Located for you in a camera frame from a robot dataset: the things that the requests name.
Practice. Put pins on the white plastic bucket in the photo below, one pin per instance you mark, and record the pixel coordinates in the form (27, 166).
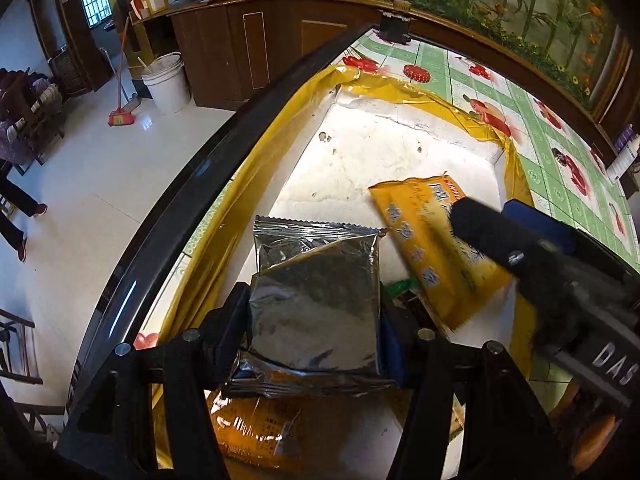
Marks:
(167, 85)

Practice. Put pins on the small black box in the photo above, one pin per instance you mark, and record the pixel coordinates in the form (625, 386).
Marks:
(395, 27)

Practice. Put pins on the white spray bottle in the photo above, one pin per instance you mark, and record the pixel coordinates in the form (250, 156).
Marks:
(622, 160)

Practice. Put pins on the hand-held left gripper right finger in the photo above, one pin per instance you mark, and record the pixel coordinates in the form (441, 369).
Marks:
(392, 347)

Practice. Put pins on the red broom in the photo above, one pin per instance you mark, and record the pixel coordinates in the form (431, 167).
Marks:
(121, 117)

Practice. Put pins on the orange snack packet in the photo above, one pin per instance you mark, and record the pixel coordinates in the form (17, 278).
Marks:
(260, 425)
(425, 240)

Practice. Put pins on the bright green snack packet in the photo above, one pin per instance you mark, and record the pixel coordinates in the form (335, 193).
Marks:
(405, 290)

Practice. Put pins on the purple bottle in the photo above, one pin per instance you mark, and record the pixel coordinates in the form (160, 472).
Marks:
(626, 137)

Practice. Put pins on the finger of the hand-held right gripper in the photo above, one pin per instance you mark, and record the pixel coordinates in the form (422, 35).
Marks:
(545, 232)
(480, 225)

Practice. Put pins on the person's right hand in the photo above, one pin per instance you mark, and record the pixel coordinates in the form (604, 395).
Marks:
(592, 440)

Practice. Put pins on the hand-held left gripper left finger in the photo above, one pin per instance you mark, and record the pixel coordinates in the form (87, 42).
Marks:
(235, 317)

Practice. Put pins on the yellow taped foam box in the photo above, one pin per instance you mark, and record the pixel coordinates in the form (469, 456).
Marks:
(375, 160)

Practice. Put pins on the brown wooden cabinet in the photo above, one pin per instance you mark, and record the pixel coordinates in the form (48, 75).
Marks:
(215, 45)

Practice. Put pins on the wicker basket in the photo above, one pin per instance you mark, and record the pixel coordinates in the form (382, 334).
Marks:
(67, 72)

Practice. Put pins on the wooden chair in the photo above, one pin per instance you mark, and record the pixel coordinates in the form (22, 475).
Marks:
(47, 125)
(10, 355)

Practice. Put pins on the small yellow carton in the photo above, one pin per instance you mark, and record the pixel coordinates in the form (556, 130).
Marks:
(156, 4)

